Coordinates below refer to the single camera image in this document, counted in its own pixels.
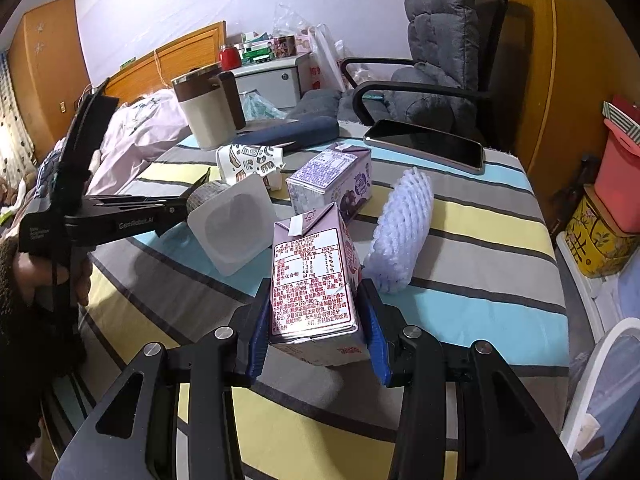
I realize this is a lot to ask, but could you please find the purple milk carton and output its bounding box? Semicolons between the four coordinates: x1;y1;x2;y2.
286;143;372;223

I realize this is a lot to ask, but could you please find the red jar on cabinet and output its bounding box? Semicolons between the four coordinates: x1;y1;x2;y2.
219;46;242;70

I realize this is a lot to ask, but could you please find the beige brown thermos mug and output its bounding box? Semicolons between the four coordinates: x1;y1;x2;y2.
171;63;246;151

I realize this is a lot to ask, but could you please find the navy glasses case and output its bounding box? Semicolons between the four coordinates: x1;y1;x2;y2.
232;116;340;152

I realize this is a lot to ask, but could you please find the white foam fruit net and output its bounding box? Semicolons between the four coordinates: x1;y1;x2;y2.
363;168;435;294

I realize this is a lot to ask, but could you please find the yellow floral tin box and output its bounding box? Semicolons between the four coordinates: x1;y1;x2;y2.
564;185;639;278

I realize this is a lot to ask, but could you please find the red white milk carton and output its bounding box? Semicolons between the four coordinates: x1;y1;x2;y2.
270;203;369;367

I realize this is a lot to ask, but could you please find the white round trash bin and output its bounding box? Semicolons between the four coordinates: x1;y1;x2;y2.
560;318;639;479

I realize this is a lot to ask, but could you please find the striped flat gift box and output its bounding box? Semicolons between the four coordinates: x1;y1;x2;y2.
602;96;640;144

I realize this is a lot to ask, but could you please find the grey chair cushion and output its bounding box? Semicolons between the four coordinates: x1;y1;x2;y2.
286;0;482;126

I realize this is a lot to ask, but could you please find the black smartphone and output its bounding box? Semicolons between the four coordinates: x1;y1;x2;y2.
363;119;485;174

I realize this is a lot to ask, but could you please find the pink plastic bucket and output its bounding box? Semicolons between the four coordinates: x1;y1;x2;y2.
594;118;640;234

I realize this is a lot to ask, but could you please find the wooden headboard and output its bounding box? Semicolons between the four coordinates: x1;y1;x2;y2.
105;21;227;104

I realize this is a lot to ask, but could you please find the white plastic yogurt cup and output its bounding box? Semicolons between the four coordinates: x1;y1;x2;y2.
186;174;277;276

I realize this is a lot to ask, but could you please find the white bedside cabinet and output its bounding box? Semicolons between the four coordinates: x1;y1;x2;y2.
232;53;311;110

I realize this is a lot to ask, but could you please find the pink bed blanket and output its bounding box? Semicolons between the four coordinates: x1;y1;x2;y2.
87;89;191;195

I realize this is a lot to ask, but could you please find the wooden wardrobe door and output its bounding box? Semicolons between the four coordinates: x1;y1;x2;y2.
8;0;90;162

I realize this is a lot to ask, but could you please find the person left hand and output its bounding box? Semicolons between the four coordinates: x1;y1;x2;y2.
12;252;92;307

